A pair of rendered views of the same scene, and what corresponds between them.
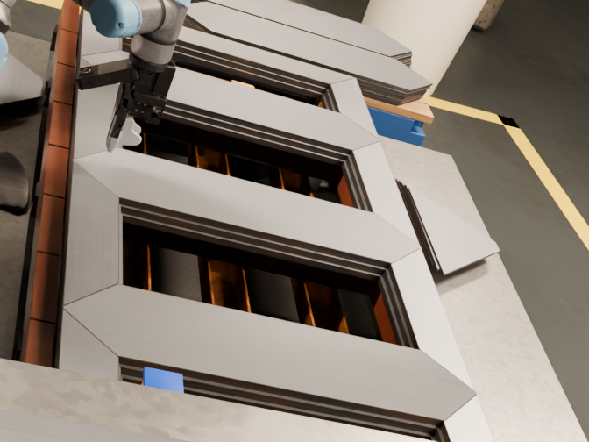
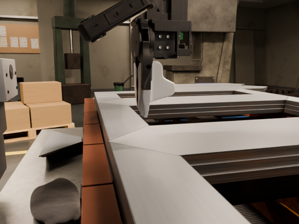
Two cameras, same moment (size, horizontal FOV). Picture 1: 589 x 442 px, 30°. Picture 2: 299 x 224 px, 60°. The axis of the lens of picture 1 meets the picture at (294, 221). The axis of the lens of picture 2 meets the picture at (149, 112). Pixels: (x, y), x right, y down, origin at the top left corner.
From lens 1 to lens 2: 1.71 m
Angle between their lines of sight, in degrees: 20
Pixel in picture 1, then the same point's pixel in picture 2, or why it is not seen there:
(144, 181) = (191, 137)
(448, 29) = not seen: hidden behind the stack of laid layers
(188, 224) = (268, 160)
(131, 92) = (147, 23)
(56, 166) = (94, 157)
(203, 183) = (240, 127)
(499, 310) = not seen: outside the picture
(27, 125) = (77, 160)
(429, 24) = not seen: hidden behind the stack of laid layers
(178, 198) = (236, 140)
